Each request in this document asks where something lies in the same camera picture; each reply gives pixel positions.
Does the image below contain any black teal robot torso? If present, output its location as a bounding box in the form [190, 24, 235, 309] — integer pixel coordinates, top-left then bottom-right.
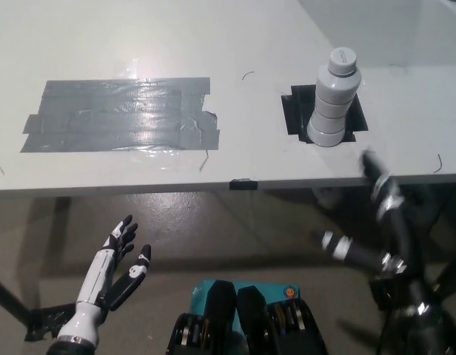
[167, 280, 329, 355]

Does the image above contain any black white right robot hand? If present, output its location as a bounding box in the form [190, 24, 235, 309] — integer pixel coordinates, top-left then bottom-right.
[320, 149, 448, 316]

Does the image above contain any black metal table leg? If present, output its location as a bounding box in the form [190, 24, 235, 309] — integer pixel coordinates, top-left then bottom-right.
[0, 272, 33, 328]

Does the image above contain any white ribbed plastic bottle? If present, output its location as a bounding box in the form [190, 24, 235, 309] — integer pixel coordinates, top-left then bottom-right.
[306, 47, 363, 148]

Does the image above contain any black tape square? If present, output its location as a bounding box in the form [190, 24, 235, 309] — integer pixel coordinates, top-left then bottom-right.
[280, 84, 369, 143]

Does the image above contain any grey duct tape patch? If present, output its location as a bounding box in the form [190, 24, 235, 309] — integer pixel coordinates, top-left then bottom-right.
[19, 76, 221, 154]

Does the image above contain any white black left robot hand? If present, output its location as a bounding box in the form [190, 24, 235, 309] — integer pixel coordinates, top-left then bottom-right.
[57, 214, 152, 345]

